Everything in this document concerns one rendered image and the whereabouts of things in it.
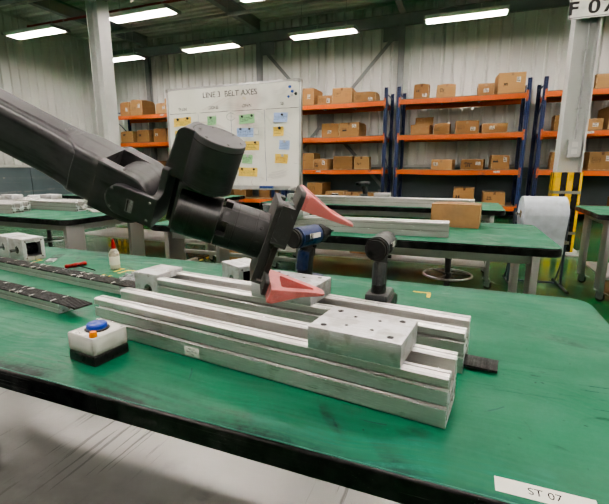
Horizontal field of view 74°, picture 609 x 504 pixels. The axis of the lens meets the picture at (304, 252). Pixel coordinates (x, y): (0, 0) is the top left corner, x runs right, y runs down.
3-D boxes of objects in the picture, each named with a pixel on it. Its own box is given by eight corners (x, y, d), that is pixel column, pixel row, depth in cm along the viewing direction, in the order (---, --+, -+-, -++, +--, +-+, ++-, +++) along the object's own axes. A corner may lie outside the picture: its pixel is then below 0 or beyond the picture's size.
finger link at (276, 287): (343, 268, 48) (269, 244, 46) (321, 320, 50) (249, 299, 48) (332, 250, 55) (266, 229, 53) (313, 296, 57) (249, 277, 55)
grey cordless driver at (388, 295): (358, 321, 104) (360, 236, 100) (375, 298, 122) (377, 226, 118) (388, 325, 101) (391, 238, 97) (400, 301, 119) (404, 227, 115)
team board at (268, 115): (165, 277, 438) (151, 85, 398) (193, 267, 483) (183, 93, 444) (293, 292, 384) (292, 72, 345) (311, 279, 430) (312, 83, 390)
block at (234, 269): (216, 291, 129) (214, 262, 127) (246, 284, 136) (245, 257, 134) (232, 299, 121) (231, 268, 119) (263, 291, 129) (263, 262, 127)
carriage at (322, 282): (251, 306, 98) (250, 279, 96) (275, 294, 107) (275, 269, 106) (310, 318, 90) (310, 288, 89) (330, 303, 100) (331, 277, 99)
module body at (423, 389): (97, 331, 98) (93, 297, 96) (132, 318, 106) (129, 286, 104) (444, 430, 61) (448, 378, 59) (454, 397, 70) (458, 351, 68)
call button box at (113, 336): (69, 359, 83) (66, 330, 82) (111, 341, 92) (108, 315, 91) (95, 367, 80) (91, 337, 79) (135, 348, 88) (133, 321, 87)
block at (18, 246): (4, 260, 171) (1, 238, 169) (32, 255, 181) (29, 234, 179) (18, 263, 167) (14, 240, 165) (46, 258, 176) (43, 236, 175)
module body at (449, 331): (159, 307, 114) (156, 278, 112) (184, 297, 123) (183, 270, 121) (461, 374, 77) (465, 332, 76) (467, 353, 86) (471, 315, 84)
